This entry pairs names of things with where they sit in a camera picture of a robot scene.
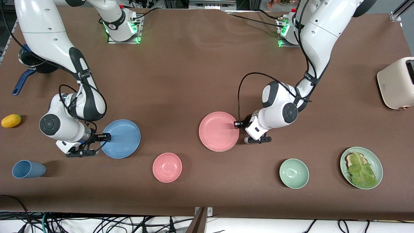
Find blue plate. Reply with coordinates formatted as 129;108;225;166
101;119;141;159

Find pink plate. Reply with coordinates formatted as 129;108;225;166
199;111;240;152

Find blue cup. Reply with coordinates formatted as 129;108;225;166
12;160;47;179

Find small pink bowl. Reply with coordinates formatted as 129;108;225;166
152;152;182;183

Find small green bowl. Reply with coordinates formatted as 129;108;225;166
279;158;310;189

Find yellow lemon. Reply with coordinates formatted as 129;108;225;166
1;114;22;128

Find blue pot with glass lid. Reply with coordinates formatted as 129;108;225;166
12;44;59;96

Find dark angled bar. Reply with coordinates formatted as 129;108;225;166
186;207;207;233

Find toast slice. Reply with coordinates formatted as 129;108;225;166
345;153;367;169

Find grey power strip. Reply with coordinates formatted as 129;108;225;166
189;0;237;10

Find green lettuce leaf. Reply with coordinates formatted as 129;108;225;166
348;151;378;189

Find green plate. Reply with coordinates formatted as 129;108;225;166
340;147;384;190

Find beige toaster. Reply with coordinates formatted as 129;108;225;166
377;57;414;110

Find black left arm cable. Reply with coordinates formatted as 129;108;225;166
238;0;319;123

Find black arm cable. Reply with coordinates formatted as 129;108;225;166
238;0;319;123
0;0;108;153

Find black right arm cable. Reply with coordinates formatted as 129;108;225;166
0;0;108;153

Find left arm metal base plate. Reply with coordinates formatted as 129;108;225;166
278;19;300;49

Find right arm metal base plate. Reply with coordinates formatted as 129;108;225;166
107;15;142;44

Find black left base cable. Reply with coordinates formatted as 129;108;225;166
255;9;285;22
226;12;285;28

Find black base cable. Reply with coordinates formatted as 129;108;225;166
255;9;285;22
131;6;163;24
226;12;285;28

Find black right base cable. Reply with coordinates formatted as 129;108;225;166
131;6;163;24

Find aluminium frame profile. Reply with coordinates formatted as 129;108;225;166
390;0;414;22

